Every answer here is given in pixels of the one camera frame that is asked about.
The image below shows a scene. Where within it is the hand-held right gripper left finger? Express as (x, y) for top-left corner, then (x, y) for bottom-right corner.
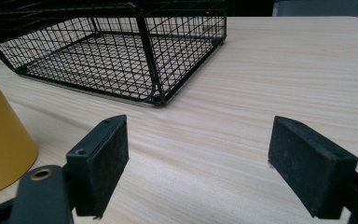
(65, 114), (131, 218)

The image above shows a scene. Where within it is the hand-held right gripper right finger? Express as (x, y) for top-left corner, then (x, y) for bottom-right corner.
(267, 115), (358, 220)

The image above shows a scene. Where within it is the yellow cup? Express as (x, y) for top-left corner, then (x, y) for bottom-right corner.
(0, 61), (40, 198)

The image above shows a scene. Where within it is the black wire mesh rack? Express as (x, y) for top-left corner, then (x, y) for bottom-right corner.
(0, 0), (228, 107)

